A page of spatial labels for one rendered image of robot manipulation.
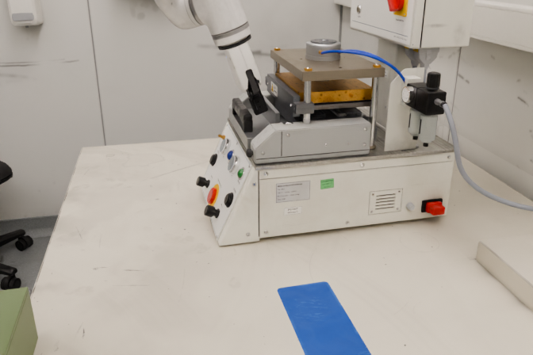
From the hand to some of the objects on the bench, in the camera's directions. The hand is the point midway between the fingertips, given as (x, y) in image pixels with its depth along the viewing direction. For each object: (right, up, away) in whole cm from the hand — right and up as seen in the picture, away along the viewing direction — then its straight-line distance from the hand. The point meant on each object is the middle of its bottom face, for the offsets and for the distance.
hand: (258, 104), depth 117 cm
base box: (+14, -24, +11) cm, 30 cm away
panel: (-13, -24, +6) cm, 28 cm away
